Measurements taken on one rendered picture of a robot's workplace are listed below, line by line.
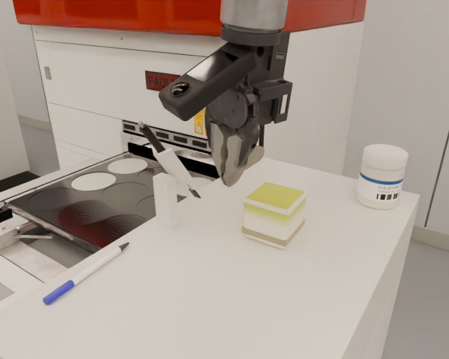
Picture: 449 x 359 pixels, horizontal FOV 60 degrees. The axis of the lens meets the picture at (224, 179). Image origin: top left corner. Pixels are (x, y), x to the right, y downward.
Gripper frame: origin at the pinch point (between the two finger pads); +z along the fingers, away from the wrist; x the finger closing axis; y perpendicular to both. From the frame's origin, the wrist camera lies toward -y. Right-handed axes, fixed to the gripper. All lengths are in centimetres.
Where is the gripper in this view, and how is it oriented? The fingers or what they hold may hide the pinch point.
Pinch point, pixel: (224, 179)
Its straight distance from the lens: 54.3
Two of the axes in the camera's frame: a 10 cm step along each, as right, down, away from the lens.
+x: -6.5, -4.3, 6.3
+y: 7.6, -2.8, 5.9
